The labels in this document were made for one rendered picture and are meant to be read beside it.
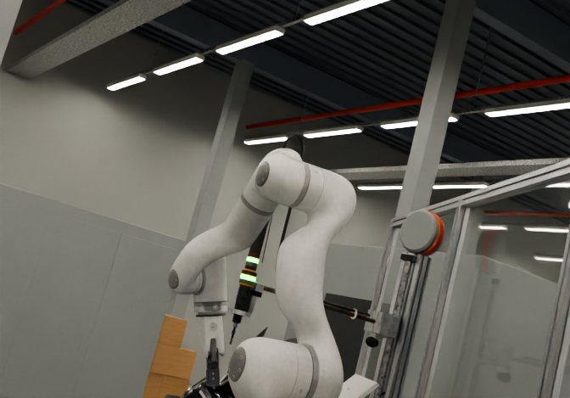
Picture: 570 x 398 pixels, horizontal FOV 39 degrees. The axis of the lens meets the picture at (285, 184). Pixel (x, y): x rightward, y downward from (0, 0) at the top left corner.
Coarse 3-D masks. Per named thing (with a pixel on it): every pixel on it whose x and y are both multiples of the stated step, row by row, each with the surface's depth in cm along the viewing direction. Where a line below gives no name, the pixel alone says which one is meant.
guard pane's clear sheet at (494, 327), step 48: (528, 192) 231; (480, 240) 257; (528, 240) 222; (384, 288) 353; (432, 288) 291; (480, 288) 246; (528, 288) 214; (480, 336) 236; (528, 336) 206; (432, 384) 264; (480, 384) 227; (528, 384) 199
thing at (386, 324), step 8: (368, 312) 265; (376, 312) 262; (376, 320) 261; (384, 320) 260; (392, 320) 263; (368, 328) 263; (376, 328) 260; (384, 328) 260; (392, 328) 263; (384, 336) 268; (392, 336) 263
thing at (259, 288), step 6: (252, 288) 226; (258, 288) 225; (252, 294) 224; (258, 294) 225; (252, 300) 224; (246, 306) 224; (252, 306) 224; (234, 312) 220; (240, 312) 220; (246, 312) 220; (252, 312) 224
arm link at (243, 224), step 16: (240, 208) 186; (224, 224) 191; (240, 224) 187; (256, 224) 187; (192, 240) 192; (208, 240) 190; (224, 240) 189; (240, 240) 189; (192, 256) 189; (208, 256) 188; (224, 256) 190; (176, 272) 191; (192, 272) 189; (176, 288) 192; (192, 288) 193
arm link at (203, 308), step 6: (198, 306) 196; (204, 306) 196; (210, 306) 196; (216, 306) 195; (222, 306) 197; (198, 312) 198; (204, 312) 197; (210, 312) 196; (216, 312) 197; (222, 312) 198
